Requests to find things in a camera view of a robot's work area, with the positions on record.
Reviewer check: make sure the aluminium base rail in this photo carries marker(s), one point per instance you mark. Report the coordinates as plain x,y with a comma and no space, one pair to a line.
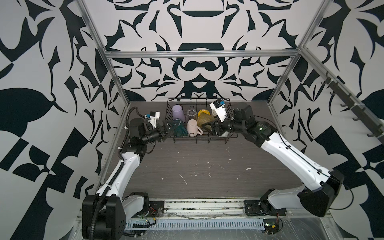
204,207

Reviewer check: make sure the green circuit board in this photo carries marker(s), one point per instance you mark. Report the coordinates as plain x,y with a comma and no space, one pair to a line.
272,226

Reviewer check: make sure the dark green mug white inside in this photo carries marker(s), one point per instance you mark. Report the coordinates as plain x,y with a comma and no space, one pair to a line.
180,130

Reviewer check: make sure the lavender plastic cup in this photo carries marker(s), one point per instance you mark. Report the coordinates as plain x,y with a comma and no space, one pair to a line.
178,113

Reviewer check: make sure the olive green glass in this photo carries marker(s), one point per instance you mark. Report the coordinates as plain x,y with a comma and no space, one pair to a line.
205,119

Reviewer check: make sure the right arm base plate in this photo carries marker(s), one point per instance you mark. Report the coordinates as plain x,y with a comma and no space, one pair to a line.
255,208

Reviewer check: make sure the aluminium frame crossbar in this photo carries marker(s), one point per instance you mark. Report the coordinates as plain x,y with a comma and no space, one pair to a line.
201,54

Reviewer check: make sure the yellow mug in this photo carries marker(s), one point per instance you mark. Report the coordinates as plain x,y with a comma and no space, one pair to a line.
203,112

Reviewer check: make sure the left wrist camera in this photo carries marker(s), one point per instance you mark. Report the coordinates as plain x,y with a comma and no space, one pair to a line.
152,118

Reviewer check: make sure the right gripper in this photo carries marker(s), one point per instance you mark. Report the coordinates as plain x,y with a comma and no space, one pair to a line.
215,125

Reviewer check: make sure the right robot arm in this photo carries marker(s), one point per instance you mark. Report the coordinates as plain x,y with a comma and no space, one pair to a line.
319,187

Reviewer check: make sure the cream mug pink handle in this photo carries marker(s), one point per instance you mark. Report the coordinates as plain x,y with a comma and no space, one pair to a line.
193,129

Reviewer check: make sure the white slotted cable duct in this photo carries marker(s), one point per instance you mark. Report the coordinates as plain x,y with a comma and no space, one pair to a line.
205,224

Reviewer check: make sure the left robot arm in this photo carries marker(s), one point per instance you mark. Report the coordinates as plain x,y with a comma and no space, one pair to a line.
105,214

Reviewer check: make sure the black wire dish rack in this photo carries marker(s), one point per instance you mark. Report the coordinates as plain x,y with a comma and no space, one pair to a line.
199,104

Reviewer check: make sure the cream white mug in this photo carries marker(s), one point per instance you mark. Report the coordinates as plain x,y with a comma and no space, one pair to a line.
225,134

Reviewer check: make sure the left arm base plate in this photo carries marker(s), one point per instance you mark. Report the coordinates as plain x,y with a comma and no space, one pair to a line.
155,209

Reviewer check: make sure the grey wall hook rail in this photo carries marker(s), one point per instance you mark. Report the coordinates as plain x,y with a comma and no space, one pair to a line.
350,102

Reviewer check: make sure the clear glass tumbler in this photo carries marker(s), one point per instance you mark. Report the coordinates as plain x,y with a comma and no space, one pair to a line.
192,114

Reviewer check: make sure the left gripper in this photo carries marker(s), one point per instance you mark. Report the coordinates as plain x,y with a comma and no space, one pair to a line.
166,130

